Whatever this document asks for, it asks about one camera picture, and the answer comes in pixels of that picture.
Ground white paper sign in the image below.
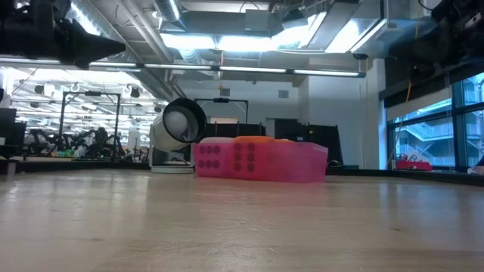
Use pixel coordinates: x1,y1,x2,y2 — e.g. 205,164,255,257
403,148,431,163

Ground round silver air duct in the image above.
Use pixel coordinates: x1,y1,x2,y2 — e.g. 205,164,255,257
153,0,183,23

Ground thin black stand frame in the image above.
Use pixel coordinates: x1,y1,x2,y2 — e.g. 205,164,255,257
194,97,250,125

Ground black low partition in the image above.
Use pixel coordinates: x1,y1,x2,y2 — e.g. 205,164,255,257
206,121,266,139

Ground black equipment cabinet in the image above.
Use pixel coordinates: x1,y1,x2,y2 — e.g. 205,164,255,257
304,123,344,168

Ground large pink foam die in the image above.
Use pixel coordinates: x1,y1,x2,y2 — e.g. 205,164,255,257
193,137,236,179

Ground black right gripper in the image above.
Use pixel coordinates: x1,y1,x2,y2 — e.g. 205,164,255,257
410,0,484,75

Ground black aluminium table frame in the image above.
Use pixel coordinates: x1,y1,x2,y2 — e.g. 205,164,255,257
0,158,484,187

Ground black gantry frame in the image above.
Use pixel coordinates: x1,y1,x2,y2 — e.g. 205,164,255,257
57,90,123,152

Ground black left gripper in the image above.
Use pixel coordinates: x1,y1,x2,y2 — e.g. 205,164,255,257
29,0,127,70

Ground red box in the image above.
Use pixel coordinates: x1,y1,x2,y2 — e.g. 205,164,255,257
395,159,433,172

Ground pink translucent plastic bin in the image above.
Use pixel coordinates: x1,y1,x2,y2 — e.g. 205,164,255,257
192,140,329,184

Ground black computer monitor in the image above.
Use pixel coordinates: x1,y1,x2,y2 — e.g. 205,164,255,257
0,108,26,159

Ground white round desk fan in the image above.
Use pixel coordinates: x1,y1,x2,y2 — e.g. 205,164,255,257
148,97,209,175

